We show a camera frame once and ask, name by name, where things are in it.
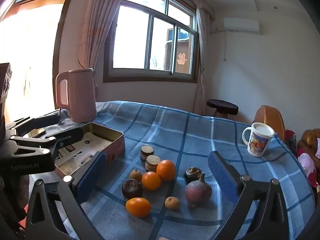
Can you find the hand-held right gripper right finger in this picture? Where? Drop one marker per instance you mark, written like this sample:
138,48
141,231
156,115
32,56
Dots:
220,172

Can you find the brown leather sofa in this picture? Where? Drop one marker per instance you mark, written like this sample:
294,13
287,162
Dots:
308,137

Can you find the dark brown mangosteen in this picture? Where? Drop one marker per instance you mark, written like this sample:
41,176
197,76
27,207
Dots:
132,189
192,176

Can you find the sliding glass window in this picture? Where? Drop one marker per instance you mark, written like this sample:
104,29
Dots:
130,37

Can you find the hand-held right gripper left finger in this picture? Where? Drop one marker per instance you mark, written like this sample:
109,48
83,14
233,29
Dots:
91,177

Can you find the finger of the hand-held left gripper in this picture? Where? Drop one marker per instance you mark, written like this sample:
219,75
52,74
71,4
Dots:
72,134
47,119

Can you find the short sugarcane piece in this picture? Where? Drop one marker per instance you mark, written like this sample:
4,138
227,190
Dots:
147,152
152,162

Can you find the reddish purple pomegranate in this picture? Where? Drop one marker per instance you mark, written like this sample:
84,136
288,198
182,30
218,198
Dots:
198,192

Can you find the white printed mug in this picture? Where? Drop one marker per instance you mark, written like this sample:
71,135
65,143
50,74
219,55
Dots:
258,142

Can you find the printed paper liner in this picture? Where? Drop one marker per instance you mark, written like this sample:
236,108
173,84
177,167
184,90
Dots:
82,147

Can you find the white air conditioner pipe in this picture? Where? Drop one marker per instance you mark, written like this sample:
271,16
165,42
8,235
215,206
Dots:
225,47

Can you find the dark round stool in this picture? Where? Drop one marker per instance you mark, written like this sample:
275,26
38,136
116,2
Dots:
222,106

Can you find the wooden balcony door frame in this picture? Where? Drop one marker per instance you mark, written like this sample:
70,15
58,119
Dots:
42,1

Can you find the small tan round fruit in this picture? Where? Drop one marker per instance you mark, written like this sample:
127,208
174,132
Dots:
172,203
135,175

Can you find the pink tin box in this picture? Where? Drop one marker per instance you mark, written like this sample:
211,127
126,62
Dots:
116,147

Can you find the pink electric kettle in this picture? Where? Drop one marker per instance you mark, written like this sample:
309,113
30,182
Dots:
80,95

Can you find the red cloth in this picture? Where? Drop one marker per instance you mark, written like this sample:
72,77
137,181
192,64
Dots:
291,138

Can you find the white air conditioner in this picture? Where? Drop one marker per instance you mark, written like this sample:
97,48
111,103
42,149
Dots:
241,26

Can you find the blue plaid tablecloth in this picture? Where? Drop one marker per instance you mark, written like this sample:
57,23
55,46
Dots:
187,135

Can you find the orange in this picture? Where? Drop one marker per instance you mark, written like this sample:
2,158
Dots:
138,207
166,170
151,181

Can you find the pink curtain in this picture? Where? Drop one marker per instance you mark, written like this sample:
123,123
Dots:
201,55
97,25

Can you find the pink cloth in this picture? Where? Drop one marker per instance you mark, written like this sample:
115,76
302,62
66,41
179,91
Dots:
306,162

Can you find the red window sticker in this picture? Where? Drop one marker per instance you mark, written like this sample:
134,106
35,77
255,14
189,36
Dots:
181,59

